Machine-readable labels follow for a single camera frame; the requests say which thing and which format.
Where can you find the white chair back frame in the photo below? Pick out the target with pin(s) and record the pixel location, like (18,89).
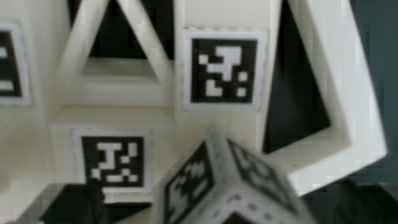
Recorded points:
(128,72)

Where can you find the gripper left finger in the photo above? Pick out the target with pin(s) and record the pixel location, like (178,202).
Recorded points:
(68,204)

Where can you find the white tagged cube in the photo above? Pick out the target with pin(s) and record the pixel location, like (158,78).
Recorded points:
(226,188)

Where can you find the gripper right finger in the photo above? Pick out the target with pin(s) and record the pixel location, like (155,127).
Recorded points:
(354,203)

